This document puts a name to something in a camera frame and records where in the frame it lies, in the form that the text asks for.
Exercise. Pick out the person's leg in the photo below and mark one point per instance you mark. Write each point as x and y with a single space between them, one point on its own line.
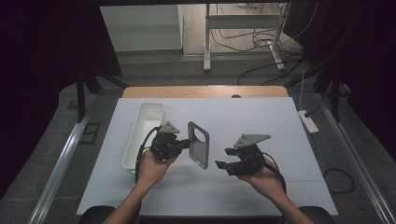
96 214
319 216

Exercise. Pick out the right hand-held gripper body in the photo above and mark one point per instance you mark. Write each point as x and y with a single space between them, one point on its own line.
249 158

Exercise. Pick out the person's left leg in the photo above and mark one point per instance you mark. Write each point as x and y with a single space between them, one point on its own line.
96 214

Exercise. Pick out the grey phone case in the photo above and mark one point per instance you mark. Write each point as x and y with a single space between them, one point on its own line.
199 155

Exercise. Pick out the person's right hand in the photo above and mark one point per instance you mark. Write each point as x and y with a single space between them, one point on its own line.
266 182

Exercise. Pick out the person's right leg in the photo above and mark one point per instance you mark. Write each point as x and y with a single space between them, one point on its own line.
319 216

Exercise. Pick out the white table cover sheet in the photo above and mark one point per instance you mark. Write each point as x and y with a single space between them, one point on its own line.
249 118

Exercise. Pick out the white metal desk frame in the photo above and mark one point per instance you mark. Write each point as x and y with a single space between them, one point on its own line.
243 21

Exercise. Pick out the person's left hand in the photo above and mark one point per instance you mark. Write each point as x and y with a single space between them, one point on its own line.
151 171

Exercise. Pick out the black stand leg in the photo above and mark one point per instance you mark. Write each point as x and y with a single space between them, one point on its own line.
81 99

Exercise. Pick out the white plastic storage bin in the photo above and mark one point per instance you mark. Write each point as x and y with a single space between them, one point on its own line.
149 116

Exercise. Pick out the wooden table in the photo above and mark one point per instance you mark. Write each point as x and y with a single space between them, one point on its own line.
202 92

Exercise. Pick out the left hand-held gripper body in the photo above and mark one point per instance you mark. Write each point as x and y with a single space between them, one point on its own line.
163 146

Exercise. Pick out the white power strip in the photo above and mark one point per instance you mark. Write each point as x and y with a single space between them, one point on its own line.
308 122

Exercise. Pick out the aluminium floor rail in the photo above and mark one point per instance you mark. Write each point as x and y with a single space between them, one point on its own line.
358 155
62 155

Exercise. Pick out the black floor frame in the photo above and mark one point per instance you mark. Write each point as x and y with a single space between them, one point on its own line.
90 133

